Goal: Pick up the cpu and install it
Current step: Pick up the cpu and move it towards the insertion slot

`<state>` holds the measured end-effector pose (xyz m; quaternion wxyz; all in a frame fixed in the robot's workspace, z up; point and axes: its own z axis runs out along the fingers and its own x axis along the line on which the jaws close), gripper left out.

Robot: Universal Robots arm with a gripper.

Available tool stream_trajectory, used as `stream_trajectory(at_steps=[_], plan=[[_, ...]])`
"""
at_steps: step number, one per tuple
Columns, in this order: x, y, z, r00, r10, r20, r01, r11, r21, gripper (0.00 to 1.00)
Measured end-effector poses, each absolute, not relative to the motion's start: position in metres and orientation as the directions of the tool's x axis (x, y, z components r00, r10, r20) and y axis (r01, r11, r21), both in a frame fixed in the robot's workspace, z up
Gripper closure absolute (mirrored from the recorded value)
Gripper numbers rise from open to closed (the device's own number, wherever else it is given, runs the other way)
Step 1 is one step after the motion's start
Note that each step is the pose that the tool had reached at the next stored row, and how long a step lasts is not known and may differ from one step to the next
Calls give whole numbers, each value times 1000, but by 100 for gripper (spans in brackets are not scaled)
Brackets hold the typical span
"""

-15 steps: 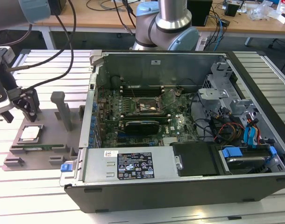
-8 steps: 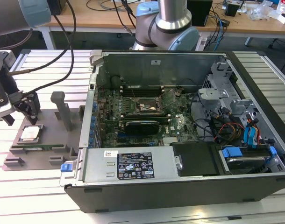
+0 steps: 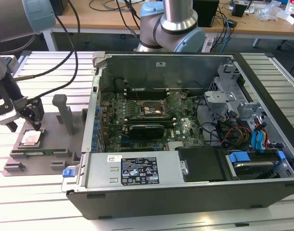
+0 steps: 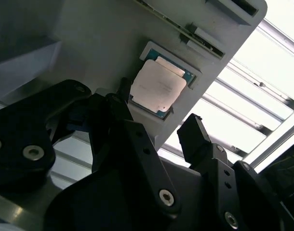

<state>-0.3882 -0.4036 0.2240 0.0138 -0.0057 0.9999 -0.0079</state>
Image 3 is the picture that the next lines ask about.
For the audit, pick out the small flat black device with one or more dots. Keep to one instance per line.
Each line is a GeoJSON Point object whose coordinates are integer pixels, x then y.
{"type": "Point", "coordinates": [232, 23]}

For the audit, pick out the hard disk in blue carrier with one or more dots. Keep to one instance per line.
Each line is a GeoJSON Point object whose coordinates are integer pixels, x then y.
{"type": "Point", "coordinates": [239, 157]}

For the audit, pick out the black plastic air shroud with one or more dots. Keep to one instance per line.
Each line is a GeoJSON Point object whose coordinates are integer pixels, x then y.
{"type": "Point", "coordinates": [202, 163]}

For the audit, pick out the green RAM stick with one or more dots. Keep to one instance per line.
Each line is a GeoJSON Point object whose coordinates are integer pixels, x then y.
{"type": "Point", "coordinates": [48, 151]}

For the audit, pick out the wooden desk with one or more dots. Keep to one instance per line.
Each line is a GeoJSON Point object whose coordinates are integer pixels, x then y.
{"type": "Point", "coordinates": [101, 19]}
{"type": "Point", "coordinates": [257, 26]}

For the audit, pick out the silver CPU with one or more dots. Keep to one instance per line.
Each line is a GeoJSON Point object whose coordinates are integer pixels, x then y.
{"type": "Point", "coordinates": [31, 138]}

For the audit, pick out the blue case latch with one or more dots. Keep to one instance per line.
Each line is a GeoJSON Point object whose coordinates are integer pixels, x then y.
{"type": "Point", "coordinates": [67, 173]}

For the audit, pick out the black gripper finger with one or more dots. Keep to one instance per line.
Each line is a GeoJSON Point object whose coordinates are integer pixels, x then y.
{"type": "Point", "coordinates": [13, 126]}
{"type": "Point", "coordinates": [32, 110]}

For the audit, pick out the grey parts rack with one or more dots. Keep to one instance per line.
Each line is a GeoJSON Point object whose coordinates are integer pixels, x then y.
{"type": "Point", "coordinates": [48, 142]}

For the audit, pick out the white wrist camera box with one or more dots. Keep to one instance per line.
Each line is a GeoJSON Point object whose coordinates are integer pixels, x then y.
{"type": "Point", "coordinates": [4, 113]}

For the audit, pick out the small silver heat sink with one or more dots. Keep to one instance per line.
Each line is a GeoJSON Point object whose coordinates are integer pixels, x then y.
{"type": "Point", "coordinates": [176, 145]}

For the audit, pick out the black computer tower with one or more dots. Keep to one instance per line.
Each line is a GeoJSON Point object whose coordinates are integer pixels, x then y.
{"type": "Point", "coordinates": [206, 12]}

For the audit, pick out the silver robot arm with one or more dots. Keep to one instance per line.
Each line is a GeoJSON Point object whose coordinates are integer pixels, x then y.
{"type": "Point", "coordinates": [176, 14]}

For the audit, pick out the clear plastic bags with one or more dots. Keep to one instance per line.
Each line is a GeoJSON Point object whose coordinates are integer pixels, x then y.
{"type": "Point", "coordinates": [270, 10]}

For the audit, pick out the green motherboard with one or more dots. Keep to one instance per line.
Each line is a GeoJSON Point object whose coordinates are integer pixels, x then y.
{"type": "Point", "coordinates": [188, 125]}

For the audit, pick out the black graphics card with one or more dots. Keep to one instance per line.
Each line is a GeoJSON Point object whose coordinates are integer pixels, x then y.
{"type": "Point", "coordinates": [147, 132]}

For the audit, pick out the white power strip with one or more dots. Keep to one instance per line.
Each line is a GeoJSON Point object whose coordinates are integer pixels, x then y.
{"type": "Point", "coordinates": [209, 45]}

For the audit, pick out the silver drive cage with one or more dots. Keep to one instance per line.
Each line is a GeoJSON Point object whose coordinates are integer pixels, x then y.
{"type": "Point", "coordinates": [219, 96]}

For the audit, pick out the CPU socket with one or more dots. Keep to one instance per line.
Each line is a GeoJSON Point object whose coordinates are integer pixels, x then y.
{"type": "Point", "coordinates": [151, 108]}

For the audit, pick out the black RAM slots bank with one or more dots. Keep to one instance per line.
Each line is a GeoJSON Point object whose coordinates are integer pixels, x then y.
{"type": "Point", "coordinates": [149, 120]}
{"type": "Point", "coordinates": [147, 94]}

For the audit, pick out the wide black box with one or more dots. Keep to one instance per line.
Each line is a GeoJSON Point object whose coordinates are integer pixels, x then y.
{"type": "Point", "coordinates": [62, 6]}

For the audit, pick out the grey plastic case latch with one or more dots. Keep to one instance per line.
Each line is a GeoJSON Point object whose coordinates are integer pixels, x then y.
{"type": "Point", "coordinates": [98, 57]}

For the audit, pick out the black PC case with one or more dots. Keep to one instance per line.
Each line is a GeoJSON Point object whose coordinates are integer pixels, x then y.
{"type": "Point", "coordinates": [161, 199]}

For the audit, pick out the thin locking lever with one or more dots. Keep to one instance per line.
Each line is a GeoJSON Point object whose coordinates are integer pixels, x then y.
{"type": "Point", "coordinates": [137, 95]}

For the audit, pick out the small black container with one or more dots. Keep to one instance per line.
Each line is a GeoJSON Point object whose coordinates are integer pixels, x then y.
{"type": "Point", "coordinates": [239, 9]}

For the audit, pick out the silver power supply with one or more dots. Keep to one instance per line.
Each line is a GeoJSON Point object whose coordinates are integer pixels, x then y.
{"type": "Point", "coordinates": [101, 168]}

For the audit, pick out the round coin battery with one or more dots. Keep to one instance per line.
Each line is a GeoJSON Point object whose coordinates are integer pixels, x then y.
{"type": "Point", "coordinates": [183, 96]}

